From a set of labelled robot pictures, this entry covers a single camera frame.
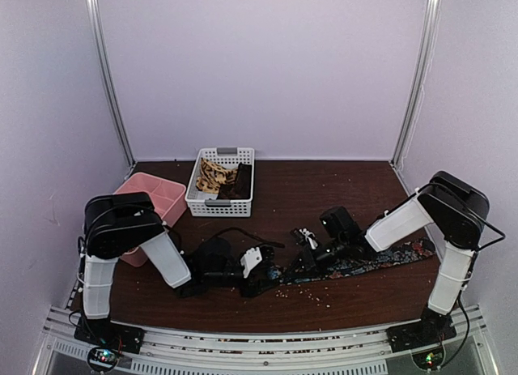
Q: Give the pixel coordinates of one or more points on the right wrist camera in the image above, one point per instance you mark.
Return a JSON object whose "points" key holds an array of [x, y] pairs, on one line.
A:
{"points": [[304, 237]]}

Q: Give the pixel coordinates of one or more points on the white perforated plastic basket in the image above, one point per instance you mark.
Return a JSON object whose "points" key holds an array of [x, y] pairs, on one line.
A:
{"points": [[203, 204]]}

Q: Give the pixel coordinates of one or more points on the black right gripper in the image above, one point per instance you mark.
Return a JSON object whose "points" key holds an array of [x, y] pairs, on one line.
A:
{"points": [[309, 261]]}

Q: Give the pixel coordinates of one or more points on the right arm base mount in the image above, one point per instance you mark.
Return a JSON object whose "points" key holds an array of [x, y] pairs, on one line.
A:
{"points": [[419, 334]]}

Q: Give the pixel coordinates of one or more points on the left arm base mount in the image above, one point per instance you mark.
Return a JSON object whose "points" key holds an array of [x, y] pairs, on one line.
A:
{"points": [[105, 333]]}

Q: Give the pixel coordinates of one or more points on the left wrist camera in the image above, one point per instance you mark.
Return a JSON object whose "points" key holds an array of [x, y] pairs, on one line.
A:
{"points": [[254, 257]]}

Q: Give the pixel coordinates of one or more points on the aluminium frame post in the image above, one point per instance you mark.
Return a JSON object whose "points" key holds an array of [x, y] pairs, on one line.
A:
{"points": [[93, 10], [414, 103]]}

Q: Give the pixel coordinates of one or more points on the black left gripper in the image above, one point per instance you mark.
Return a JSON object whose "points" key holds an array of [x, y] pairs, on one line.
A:
{"points": [[252, 289]]}

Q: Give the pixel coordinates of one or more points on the yellow floral tie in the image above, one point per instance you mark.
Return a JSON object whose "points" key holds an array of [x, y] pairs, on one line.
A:
{"points": [[212, 176]]}

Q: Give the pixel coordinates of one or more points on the pink divided organizer tray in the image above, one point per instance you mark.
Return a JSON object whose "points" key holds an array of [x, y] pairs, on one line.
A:
{"points": [[168, 197]]}

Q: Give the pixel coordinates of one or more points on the navy floral patterned tie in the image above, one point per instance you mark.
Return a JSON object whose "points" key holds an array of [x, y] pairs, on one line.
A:
{"points": [[405, 253]]}

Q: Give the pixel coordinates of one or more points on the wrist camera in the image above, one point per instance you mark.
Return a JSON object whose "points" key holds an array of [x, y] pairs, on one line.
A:
{"points": [[254, 257], [304, 237]]}

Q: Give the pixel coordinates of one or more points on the left aluminium frame post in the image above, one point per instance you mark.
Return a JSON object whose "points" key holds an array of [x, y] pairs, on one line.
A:
{"points": [[93, 10]]}

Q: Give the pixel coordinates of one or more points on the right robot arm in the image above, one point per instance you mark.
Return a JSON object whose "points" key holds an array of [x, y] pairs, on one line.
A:
{"points": [[457, 209]]}

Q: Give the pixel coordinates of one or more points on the right aluminium frame post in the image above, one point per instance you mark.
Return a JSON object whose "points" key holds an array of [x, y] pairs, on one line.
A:
{"points": [[414, 103]]}

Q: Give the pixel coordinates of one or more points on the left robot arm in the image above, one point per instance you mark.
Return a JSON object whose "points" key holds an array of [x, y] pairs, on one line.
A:
{"points": [[117, 223]]}

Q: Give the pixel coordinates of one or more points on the dark brown red floral tie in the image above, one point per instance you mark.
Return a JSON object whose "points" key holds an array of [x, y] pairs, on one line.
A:
{"points": [[240, 188]]}

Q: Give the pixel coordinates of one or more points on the aluminium front rail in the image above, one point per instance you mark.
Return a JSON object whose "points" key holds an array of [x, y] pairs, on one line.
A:
{"points": [[364, 350]]}

